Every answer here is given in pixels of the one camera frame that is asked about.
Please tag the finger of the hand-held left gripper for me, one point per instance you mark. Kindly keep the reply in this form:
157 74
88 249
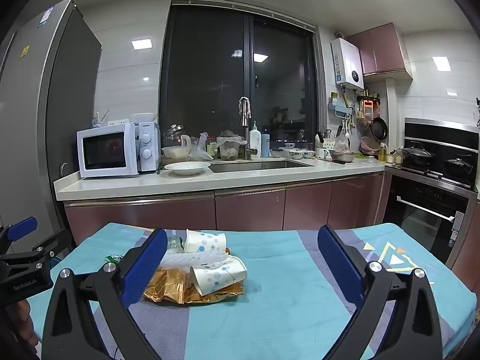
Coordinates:
22 228
52 245

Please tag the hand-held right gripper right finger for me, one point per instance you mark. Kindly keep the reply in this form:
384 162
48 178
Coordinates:
341 266

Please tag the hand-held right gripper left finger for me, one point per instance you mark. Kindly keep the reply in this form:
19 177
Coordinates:
144 266

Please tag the gold foil bag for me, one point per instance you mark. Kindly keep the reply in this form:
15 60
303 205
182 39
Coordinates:
168 285

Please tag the green snack wrapper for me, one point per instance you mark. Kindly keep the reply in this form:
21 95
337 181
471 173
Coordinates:
112 258

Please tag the bubble wrap sheet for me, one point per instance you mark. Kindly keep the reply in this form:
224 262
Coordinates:
195 260

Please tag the dotted paper cup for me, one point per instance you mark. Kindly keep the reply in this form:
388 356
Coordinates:
204 240

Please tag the cream ceramic plate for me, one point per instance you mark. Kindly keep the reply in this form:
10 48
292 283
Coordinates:
217 274

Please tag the person's left hand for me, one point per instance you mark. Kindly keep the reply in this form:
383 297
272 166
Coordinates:
22 320

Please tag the clear plastic bottle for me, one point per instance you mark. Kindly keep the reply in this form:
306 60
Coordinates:
174 243

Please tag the teal printed tablecloth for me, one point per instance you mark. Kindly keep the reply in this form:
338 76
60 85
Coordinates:
292 292

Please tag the built-in black oven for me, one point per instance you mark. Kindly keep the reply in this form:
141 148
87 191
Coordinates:
423 217

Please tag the white shallow bowl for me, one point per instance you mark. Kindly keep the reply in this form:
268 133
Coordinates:
187 168

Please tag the steel bowl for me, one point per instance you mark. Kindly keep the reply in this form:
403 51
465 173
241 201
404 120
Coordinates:
342 156

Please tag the white microwave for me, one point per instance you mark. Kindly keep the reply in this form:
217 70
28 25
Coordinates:
108 150

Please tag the kitchen counter with pink cabinets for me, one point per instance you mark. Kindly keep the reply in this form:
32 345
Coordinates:
243 206

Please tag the blue patterned bowl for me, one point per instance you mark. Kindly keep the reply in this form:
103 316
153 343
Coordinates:
296 153
308 153

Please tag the white utensil holder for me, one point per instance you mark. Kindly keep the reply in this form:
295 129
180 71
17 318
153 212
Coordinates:
322 148

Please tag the yellow oil bottle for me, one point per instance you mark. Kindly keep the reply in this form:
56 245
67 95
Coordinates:
382 153

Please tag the pink bowl stack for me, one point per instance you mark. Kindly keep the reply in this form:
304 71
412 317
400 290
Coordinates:
369 148

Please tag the clear bag with food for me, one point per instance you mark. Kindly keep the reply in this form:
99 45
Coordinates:
341 143

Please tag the gas stove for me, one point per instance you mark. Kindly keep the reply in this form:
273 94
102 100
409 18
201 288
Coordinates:
431 174

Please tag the clear plastic bag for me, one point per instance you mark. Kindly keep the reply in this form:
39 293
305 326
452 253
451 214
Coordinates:
199 148

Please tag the steel sink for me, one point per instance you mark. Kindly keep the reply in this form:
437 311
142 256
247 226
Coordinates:
258 165

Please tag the white pitcher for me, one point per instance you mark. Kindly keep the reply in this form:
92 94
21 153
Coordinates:
186 140

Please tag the black wok with glass lid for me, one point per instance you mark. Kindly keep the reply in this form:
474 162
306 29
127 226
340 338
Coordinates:
416 155

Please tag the glass jar with lid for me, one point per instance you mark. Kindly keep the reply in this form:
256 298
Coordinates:
173 133

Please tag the jar with red lid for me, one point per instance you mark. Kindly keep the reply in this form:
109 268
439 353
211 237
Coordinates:
212 148

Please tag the blue bottle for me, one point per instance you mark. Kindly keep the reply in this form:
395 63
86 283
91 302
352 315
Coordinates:
266 145

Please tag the black frying pan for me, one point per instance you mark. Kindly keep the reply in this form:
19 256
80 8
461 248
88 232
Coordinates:
378 128

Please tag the white tub with plastic bag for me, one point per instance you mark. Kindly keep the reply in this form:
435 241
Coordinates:
228 148

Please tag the grey refrigerator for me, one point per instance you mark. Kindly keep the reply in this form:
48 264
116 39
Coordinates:
45 82

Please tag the white deep bowl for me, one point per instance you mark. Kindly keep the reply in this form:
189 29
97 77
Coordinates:
143 117

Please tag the white pump bottle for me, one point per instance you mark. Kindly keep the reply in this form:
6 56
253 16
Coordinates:
255 140

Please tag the black pot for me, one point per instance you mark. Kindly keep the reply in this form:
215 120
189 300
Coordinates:
459 167

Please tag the black range hood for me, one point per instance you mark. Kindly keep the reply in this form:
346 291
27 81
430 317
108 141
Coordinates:
438 135

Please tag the steel kitchen faucet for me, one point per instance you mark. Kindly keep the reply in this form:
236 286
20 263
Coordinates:
245 120

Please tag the white water heater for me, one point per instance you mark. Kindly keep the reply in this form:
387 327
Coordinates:
348 63

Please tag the dark kitchen window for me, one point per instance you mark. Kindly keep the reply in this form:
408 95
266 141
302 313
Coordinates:
225 75

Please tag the white wall socket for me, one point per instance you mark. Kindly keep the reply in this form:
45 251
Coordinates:
118 122

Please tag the blue wall rack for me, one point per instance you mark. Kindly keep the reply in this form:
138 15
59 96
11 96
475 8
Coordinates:
341 107

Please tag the pink wall cabinet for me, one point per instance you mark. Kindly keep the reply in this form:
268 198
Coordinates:
382 48

